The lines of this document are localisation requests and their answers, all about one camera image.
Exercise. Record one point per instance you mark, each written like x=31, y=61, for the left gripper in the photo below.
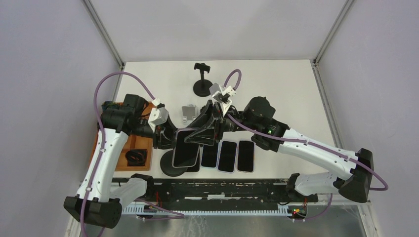
x=165, y=137

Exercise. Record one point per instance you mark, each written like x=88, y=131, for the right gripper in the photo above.
x=206, y=136

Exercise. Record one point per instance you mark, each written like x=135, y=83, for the white folding phone stand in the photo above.
x=189, y=114

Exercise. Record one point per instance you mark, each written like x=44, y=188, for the clear case phone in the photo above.
x=185, y=154

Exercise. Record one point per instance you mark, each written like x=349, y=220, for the light blue case phone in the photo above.
x=209, y=156

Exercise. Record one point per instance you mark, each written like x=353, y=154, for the black phone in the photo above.
x=194, y=168

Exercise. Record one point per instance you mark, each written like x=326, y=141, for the black round base stand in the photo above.
x=202, y=87

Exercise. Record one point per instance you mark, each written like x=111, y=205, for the lilac case phone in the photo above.
x=227, y=156

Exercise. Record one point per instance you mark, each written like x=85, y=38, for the pink case phone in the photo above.
x=245, y=159

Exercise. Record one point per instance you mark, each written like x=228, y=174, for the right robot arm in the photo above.
x=348, y=173

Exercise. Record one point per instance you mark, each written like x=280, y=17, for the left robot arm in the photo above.
x=95, y=203

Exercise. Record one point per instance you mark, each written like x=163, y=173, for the orange wooden organizer tray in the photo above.
x=136, y=154

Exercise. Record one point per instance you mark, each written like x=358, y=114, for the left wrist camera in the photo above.
x=158, y=115

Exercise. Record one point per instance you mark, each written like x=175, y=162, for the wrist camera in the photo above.
x=158, y=115
x=223, y=95

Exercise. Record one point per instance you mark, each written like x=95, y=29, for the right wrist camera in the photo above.
x=223, y=95

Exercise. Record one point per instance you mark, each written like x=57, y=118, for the white slotted cable duct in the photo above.
x=140, y=209

